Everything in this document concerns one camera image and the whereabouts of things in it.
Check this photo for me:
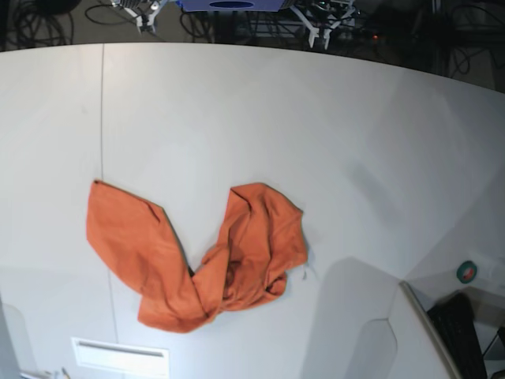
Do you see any orange t-shirt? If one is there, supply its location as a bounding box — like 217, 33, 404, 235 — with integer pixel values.
86, 181, 308, 333

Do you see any blue box with oval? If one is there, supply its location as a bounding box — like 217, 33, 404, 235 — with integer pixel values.
180, 0, 294, 12

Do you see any green tape roll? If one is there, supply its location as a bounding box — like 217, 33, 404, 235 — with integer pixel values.
456, 261, 478, 284

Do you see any black keyboard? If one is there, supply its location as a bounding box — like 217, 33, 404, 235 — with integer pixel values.
428, 292, 488, 379

